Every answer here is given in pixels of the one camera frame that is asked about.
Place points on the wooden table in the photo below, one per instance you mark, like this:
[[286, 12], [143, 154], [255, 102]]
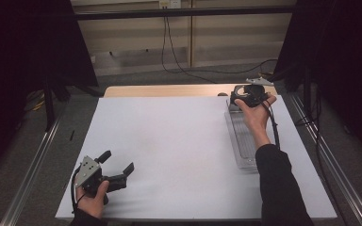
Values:
[[169, 90]]

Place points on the person's right hand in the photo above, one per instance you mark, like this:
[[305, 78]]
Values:
[[256, 116]]

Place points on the white table board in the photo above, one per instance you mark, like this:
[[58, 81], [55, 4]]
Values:
[[176, 163]]

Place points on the small black floor piece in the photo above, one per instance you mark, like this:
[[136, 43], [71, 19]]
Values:
[[72, 135]]

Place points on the person's left hand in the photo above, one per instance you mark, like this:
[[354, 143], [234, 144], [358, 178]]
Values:
[[91, 202]]

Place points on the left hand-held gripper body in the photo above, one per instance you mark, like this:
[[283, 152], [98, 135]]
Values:
[[89, 175]]

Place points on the dark curtain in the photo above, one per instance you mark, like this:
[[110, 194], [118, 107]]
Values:
[[342, 62], [28, 62]]

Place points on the metal floor rail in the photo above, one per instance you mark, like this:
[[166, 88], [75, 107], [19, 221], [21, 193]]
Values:
[[28, 179], [333, 163]]

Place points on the clear plastic container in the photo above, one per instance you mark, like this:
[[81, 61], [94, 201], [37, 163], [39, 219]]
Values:
[[242, 138]]

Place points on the black metal stand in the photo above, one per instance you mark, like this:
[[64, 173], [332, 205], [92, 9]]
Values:
[[48, 103], [308, 97]]

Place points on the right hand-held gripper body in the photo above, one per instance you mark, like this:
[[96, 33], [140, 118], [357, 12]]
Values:
[[253, 92]]

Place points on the white wall socket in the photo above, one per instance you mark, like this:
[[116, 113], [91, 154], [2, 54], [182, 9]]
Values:
[[169, 3]]

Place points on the black horizontal bar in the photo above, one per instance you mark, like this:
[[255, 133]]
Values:
[[182, 12]]

